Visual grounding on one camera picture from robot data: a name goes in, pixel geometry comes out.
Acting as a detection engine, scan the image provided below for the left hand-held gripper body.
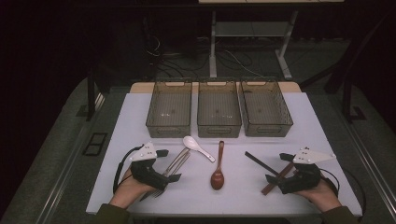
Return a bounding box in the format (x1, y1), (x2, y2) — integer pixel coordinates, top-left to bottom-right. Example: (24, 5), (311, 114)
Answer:
(129, 142), (172, 191)

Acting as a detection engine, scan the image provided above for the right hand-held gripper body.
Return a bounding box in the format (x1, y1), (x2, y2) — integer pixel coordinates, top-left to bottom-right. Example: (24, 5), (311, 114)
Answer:
(277, 147), (337, 195)

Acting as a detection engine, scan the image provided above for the brown wooden chopstick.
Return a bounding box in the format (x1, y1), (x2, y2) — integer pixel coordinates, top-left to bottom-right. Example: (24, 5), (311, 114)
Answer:
(261, 161), (295, 195)
(262, 162), (295, 197)

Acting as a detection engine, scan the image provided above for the silver metal fork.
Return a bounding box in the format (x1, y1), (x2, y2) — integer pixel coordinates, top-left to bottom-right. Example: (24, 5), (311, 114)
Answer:
(152, 151), (191, 199)
(138, 147), (190, 202)

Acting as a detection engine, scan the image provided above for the white ceramic spoon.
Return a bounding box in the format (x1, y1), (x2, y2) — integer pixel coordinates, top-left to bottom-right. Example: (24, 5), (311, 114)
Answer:
(182, 135), (217, 163)

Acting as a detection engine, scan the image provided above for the brown wooden spoon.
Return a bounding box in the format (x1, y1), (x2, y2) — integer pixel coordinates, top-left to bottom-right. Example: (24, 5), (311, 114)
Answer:
(210, 140), (226, 191)

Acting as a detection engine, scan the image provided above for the translucent grey plastic bin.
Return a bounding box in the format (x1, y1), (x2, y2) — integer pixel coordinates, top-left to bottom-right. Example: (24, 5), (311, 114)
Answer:
(237, 77), (294, 138)
(196, 77), (243, 139)
(145, 77), (193, 139)

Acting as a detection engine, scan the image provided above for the person's right hand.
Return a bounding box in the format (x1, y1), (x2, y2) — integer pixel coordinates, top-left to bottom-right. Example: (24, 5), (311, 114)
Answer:
(293, 178), (343, 213)

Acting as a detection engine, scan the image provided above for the person's left hand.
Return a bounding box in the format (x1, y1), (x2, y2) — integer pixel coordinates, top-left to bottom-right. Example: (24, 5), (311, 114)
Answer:
(109, 167), (157, 209)

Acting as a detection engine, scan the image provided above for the white table mat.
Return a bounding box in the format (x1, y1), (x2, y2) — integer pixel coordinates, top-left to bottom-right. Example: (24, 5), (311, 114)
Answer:
(86, 91), (363, 217)

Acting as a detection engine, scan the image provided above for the black metal stand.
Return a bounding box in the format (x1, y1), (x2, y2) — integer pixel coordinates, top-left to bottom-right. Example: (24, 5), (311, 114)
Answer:
(298, 12), (396, 123)
(86, 66), (110, 122)

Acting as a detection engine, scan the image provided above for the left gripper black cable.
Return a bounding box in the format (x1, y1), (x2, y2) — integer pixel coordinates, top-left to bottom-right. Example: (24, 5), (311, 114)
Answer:
(112, 145), (144, 194)

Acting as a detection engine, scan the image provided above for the metal floor rail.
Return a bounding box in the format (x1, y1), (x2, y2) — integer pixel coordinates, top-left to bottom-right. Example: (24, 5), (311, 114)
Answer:
(340, 120), (396, 216)
(35, 92), (106, 224)

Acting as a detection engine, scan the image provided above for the tangle of black floor cables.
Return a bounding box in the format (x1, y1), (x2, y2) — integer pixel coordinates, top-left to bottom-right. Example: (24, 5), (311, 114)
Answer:
(144, 34), (219, 78)

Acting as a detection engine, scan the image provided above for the white metal desk frame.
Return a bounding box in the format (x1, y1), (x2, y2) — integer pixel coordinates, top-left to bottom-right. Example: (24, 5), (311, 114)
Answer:
(198, 0), (345, 80)

